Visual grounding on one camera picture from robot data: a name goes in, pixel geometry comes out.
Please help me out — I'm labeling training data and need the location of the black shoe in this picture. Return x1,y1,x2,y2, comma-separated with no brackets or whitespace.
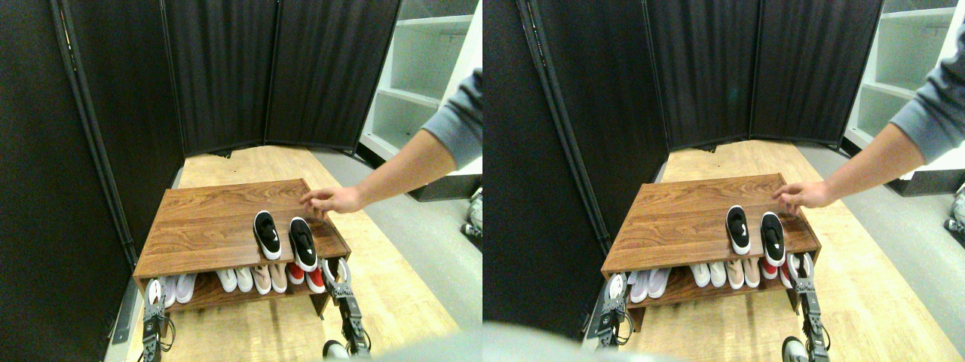
760,212,787,268
726,205,752,256
289,217,319,273
253,210,282,261

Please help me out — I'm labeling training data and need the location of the person's hand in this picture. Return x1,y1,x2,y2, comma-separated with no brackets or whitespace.
772,180,836,219
300,186,368,220

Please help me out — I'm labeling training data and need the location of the brown shoe rack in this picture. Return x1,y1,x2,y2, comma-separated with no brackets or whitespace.
133,179,354,318
601,173,823,331

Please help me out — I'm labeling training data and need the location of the grey machine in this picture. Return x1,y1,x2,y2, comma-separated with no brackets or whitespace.
461,185,483,246
944,181,965,244

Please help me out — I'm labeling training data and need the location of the black curtain stand pole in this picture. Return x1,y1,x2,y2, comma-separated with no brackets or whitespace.
511,0,611,257
45,0,138,265

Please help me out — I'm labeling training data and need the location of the white shelf unit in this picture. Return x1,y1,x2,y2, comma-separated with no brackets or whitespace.
359,0,483,201
841,0,965,195

